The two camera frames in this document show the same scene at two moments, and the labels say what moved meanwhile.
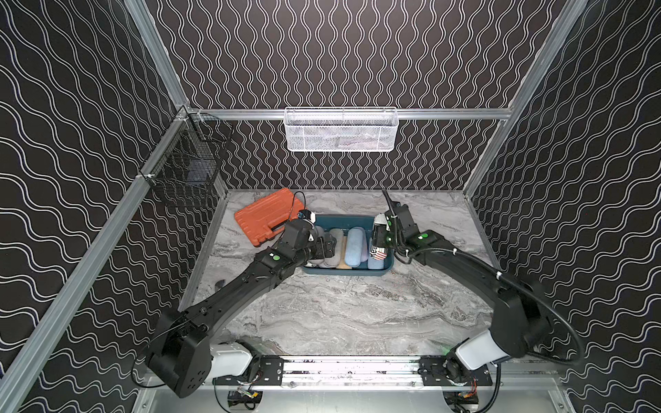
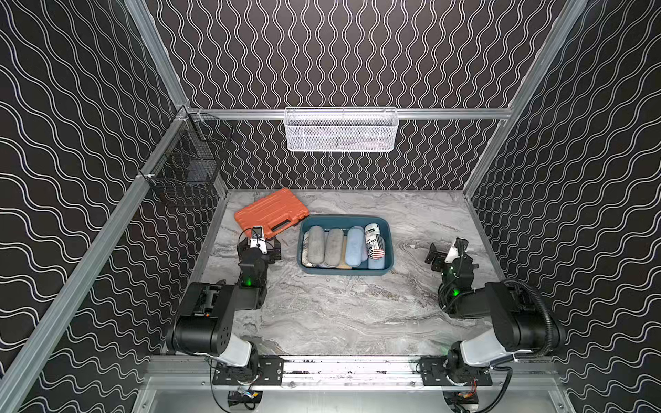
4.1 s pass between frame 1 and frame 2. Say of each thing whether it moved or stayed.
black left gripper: moved
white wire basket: stayed
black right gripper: moved
